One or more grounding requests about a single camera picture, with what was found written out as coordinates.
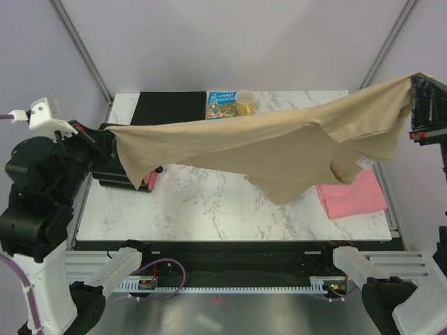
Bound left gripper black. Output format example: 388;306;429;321
54;117;117;203

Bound black pink drawer unit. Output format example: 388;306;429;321
91;131;163;193

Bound beige t shirt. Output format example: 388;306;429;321
109;75;413;204

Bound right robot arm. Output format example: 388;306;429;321
319;73;446;334

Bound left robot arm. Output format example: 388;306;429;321
1;98;154;334

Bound black notebook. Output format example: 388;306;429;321
130;91;207;126

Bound pink folded t shirt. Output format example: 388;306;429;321
316;169;388;220

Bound blue treehouse book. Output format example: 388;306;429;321
205;91;237;119

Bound yellow mug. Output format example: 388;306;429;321
235;90;254;117

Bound right aluminium frame post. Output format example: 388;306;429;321
358;0;419;90

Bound aluminium frame post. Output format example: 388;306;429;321
47;0;113;106
358;0;419;90

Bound aluminium front rail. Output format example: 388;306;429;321
66;251;430;281

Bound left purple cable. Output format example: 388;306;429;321
0;111;186;335

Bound purple cable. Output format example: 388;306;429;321
0;111;186;335
328;275;360;303

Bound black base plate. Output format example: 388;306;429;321
111;239;362;288

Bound left aluminium frame post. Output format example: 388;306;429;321
47;0;113;106

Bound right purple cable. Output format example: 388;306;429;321
328;275;360;303

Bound white cable duct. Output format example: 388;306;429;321
113;276;345;295

